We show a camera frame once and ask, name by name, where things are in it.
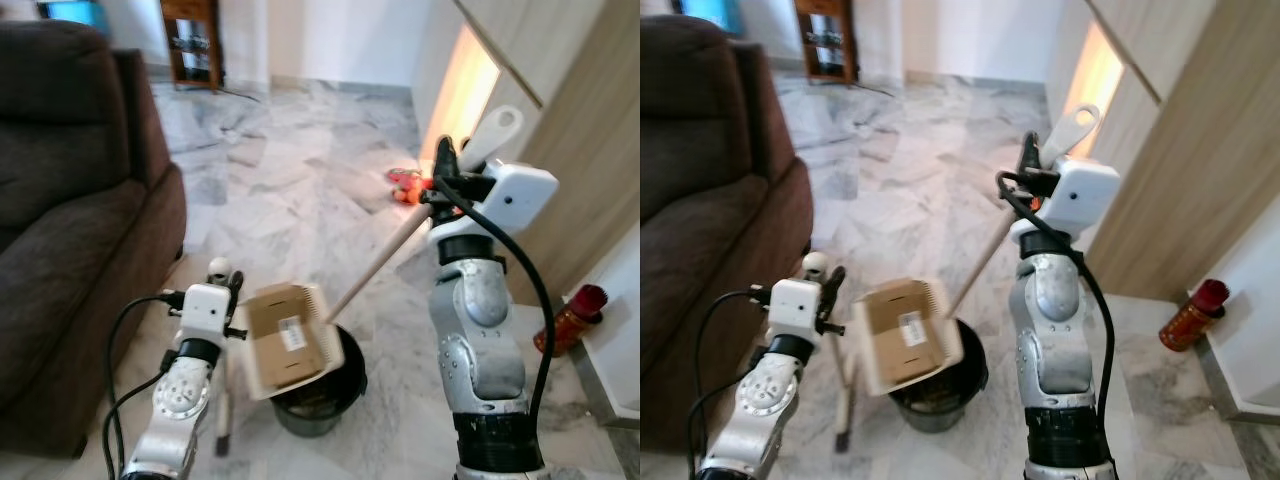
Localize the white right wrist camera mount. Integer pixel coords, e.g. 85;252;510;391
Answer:
484;161;560;238
1040;154;1122;233

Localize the black round waste bin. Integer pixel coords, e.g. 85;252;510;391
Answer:
270;322;369;439
888;318;990;434

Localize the red litter pile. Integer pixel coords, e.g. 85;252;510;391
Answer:
387;165;437;207

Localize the red bottle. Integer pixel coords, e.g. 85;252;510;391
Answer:
1158;279;1232;353
533;284;609;359

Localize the dark brown sofa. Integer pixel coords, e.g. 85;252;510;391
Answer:
640;14;814;453
0;19;189;461

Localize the dark wooden shelf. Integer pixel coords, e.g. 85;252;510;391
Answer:
794;0;860;87
159;0;224;92

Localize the brown cardboard sheet with label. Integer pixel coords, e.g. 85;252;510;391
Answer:
246;286;327;387
864;282;947;387

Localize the white platform with grey edge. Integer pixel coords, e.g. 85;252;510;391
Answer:
1193;222;1280;429
568;225;641;480

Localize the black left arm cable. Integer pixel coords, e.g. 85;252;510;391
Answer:
690;287;773;480
103;290;191;480

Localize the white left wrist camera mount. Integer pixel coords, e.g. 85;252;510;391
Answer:
769;277;824;338
179;283;234;347

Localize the blue screen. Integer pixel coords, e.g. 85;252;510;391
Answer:
671;0;744;31
38;0;110;32

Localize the light wooden cabinet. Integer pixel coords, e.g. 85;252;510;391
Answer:
411;0;641;307
1044;0;1280;303

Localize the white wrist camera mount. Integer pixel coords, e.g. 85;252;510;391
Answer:
484;161;560;238
179;283;234;347
1040;154;1122;233
769;277;824;338

